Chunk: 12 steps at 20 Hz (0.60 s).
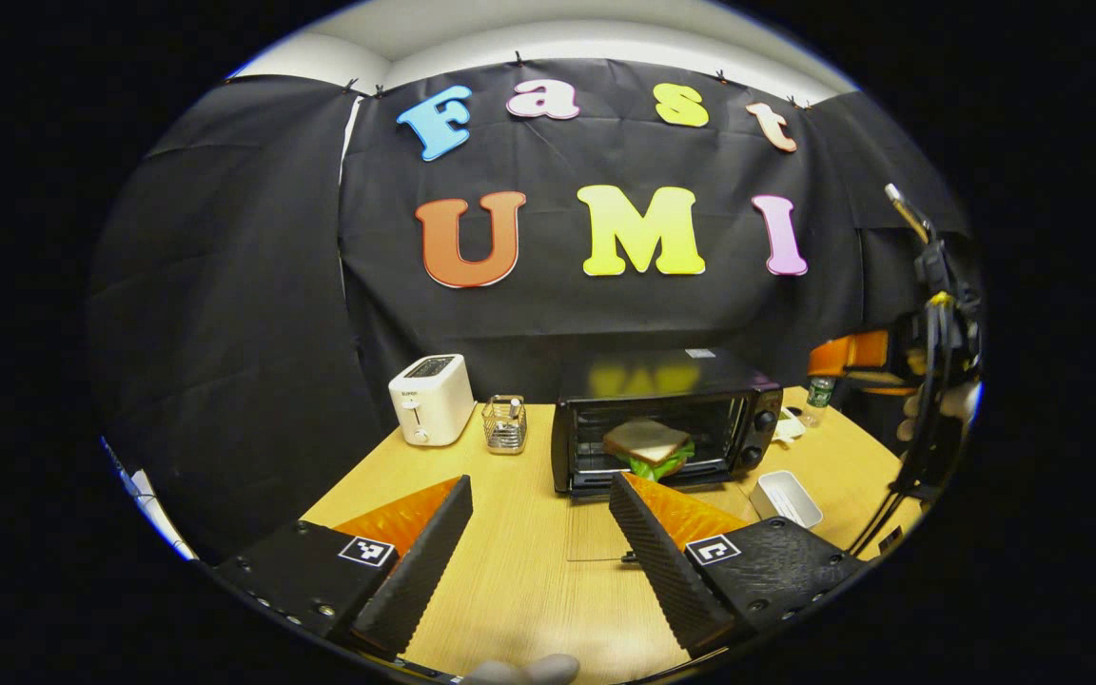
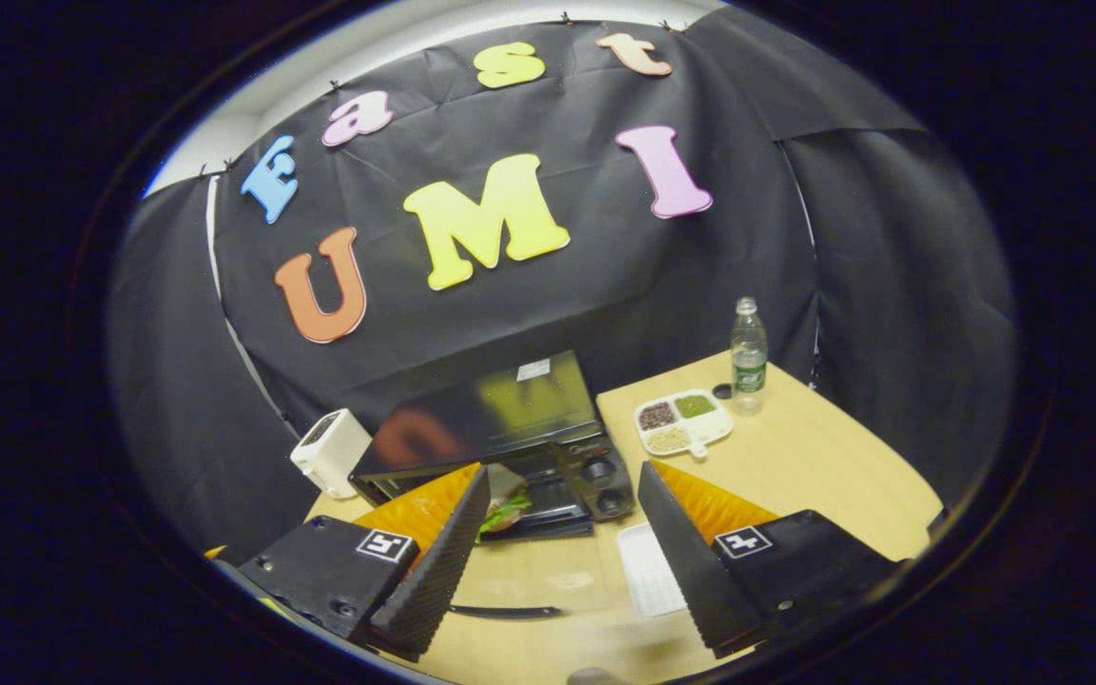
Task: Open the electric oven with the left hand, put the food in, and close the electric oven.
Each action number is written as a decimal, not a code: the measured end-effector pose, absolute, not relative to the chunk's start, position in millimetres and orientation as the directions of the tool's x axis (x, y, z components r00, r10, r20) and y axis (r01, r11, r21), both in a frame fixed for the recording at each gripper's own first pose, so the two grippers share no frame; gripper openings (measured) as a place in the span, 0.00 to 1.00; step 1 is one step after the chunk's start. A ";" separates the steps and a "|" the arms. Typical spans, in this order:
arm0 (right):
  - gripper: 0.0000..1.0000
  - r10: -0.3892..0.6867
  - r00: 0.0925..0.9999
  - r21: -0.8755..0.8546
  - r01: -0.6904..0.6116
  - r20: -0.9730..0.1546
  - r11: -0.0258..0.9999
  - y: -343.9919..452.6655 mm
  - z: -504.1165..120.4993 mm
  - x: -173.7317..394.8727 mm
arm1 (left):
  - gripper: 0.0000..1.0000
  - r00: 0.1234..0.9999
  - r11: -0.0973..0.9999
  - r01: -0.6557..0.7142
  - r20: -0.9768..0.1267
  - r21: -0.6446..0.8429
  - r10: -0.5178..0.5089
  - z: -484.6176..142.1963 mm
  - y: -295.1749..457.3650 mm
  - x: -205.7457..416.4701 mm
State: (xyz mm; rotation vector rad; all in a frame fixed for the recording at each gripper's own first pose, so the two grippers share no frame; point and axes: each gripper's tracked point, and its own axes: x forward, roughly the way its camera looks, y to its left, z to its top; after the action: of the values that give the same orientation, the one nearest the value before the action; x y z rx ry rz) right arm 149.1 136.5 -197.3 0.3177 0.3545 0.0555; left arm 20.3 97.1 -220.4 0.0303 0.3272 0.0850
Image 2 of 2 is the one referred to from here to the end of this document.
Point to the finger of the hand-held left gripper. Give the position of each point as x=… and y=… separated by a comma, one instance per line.
x=214, y=551

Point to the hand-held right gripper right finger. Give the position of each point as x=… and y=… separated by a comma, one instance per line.
x=686, y=561

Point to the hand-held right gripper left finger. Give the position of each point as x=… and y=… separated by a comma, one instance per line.
x=443, y=571

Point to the bread and lettuce sandwich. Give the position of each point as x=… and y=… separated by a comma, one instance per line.
x=502, y=504

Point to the black electric oven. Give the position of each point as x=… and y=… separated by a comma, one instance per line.
x=491, y=409

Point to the white rectangular tray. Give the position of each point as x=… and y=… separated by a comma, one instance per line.
x=648, y=571

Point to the white divided spice dish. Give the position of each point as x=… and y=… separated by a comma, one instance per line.
x=683, y=423

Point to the white toaster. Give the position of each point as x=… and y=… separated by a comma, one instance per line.
x=329, y=455

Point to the dark bottle cap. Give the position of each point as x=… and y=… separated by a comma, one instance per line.
x=722, y=391

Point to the clear plastic water bottle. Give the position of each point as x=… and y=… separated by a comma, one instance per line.
x=749, y=362

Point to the black backdrop cloth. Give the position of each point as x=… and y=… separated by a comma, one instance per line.
x=557, y=304

